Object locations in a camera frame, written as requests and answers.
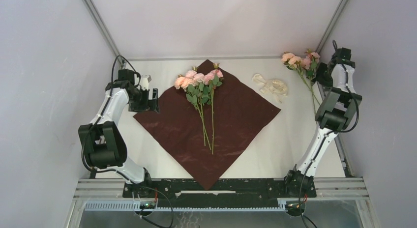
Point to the white cable duct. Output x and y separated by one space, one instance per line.
138 206

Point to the pink flower stem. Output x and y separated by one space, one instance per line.
309 66
212 80
293 62
196 93

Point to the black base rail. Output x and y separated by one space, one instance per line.
224 193

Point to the cream ribbon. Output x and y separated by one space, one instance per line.
275 87

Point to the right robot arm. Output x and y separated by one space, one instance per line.
338 112

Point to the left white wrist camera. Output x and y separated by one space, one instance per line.
144 82

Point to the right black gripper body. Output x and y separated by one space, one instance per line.
324 78

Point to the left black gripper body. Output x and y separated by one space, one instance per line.
140 102

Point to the red wrapping paper sheet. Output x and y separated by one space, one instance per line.
239 116

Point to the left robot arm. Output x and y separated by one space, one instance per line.
103 147

